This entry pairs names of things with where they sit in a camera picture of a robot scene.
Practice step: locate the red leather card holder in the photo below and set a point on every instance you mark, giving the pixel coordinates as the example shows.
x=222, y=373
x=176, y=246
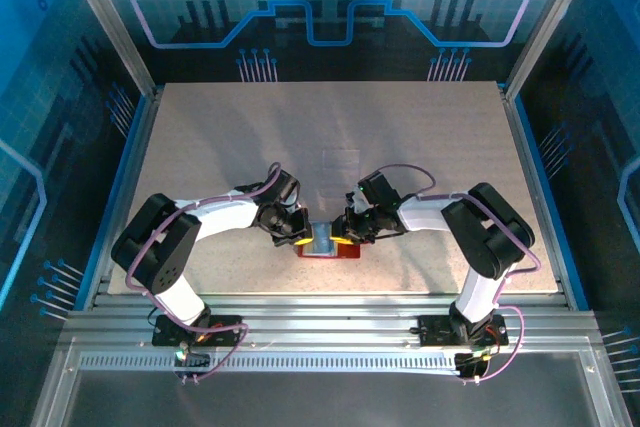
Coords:
x=350, y=252

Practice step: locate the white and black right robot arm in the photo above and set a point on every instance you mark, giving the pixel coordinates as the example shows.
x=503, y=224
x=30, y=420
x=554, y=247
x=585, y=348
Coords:
x=430, y=214

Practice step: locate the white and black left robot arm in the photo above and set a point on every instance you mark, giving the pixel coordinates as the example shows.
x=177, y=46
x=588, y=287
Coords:
x=225, y=219

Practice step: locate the clear acrylic card stand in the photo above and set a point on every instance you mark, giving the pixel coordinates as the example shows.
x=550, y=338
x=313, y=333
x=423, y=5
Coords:
x=341, y=167

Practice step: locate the aluminium extrusion mounting rails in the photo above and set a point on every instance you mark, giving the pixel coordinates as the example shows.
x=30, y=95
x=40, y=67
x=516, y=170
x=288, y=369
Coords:
x=325, y=322

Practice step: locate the small black connector box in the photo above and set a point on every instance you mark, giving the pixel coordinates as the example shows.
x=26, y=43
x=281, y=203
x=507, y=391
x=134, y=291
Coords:
x=197, y=359
x=470, y=367

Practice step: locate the grey metal panel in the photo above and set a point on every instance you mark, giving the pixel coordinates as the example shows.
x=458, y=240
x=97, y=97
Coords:
x=325, y=402

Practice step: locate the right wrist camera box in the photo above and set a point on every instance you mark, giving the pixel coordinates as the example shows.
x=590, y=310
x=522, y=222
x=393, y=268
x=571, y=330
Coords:
x=377, y=189

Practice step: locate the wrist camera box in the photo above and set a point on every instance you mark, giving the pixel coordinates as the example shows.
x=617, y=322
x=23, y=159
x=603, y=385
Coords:
x=286, y=187
x=377, y=189

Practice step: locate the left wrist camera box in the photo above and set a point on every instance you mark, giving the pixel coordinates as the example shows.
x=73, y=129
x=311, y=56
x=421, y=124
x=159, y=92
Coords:
x=286, y=187

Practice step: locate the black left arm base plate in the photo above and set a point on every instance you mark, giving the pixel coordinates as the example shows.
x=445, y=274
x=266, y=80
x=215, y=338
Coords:
x=225, y=332

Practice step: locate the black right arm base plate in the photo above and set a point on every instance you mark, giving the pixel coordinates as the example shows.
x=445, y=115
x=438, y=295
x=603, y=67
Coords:
x=435, y=329

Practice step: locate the aluminium table side rail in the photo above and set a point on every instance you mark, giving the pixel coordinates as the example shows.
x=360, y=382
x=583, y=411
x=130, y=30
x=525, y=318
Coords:
x=140, y=147
x=524, y=147

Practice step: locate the aluminium frame post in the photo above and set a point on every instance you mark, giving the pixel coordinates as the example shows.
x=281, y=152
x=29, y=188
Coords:
x=109, y=22
x=551, y=22

